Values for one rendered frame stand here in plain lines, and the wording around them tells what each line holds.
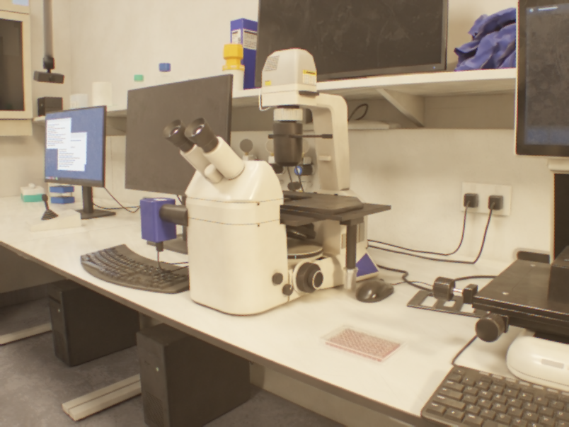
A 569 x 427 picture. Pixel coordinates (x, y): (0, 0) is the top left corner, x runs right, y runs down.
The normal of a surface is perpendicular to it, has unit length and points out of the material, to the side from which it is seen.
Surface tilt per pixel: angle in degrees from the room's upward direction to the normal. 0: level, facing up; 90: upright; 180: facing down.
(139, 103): 86
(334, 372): 0
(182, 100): 86
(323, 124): 100
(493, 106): 90
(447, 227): 90
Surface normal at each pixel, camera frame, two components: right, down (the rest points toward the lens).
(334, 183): -0.63, 0.36
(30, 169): 0.76, 0.10
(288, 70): -0.65, 0.11
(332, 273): 0.51, 0.13
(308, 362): 0.00, -0.99
